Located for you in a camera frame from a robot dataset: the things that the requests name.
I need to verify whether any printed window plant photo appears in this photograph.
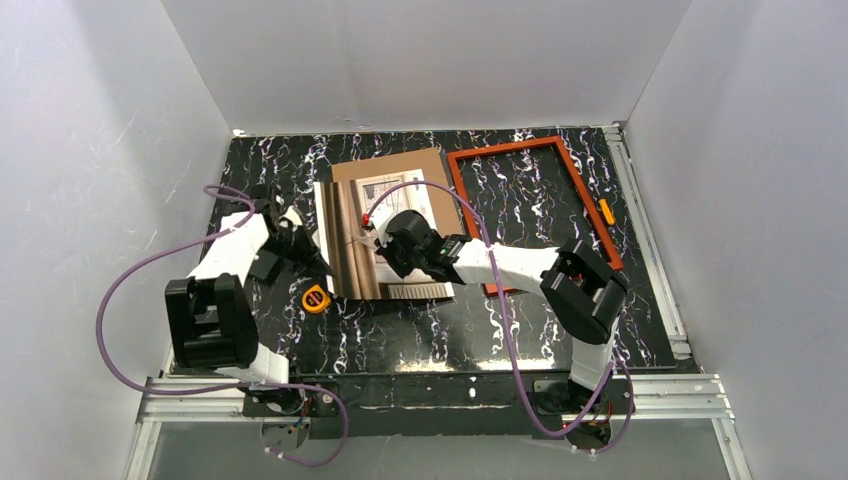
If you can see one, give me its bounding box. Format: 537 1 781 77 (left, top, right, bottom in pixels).
314 169 454 300

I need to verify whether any brown fibreboard backing panel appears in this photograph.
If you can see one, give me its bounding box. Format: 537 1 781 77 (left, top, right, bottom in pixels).
331 147 464 235

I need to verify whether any red wooden picture frame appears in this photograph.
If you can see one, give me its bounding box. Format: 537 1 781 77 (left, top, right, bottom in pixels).
446 135 625 299

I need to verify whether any yellow handled screwdriver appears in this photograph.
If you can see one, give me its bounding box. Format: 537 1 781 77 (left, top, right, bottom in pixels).
598 198 616 226

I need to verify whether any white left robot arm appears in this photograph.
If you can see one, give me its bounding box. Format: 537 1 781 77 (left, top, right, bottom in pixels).
165 206 331 389

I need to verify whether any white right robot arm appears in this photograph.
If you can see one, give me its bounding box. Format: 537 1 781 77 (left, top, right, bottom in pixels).
363 210 628 389

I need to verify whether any yellow tape measure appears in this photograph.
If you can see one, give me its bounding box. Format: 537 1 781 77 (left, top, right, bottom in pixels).
301 284 332 314

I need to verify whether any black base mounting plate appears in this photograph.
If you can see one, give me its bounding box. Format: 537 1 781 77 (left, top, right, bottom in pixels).
243 372 612 441

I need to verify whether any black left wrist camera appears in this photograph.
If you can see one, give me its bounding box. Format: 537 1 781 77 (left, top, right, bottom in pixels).
250 184 302 226

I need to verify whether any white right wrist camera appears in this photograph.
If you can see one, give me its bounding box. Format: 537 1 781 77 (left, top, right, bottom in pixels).
361 213 379 233

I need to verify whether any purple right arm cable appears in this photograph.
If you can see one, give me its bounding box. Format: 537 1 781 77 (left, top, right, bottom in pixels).
364 180 636 455

